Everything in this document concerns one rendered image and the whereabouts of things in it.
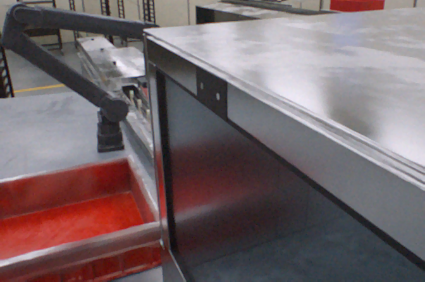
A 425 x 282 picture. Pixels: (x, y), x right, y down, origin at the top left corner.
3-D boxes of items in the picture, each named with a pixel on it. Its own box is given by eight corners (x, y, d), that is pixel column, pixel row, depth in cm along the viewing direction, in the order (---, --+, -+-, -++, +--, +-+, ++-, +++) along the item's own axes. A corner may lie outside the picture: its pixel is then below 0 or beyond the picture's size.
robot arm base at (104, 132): (98, 138, 135) (97, 153, 124) (95, 117, 132) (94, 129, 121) (123, 135, 137) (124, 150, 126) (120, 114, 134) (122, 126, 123)
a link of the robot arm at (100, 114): (98, 124, 130) (102, 129, 125) (94, 95, 126) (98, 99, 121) (125, 119, 134) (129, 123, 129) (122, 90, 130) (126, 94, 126)
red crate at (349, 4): (328, 9, 459) (329, -2, 454) (350, 7, 474) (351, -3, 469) (362, 13, 417) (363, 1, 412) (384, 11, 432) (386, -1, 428)
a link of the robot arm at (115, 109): (-15, 35, 107) (-14, 40, 99) (16, -3, 108) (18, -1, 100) (110, 117, 133) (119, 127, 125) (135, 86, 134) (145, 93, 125)
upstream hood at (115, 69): (78, 48, 279) (76, 36, 276) (103, 45, 286) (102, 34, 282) (109, 95, 172) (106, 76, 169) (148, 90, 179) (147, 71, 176)
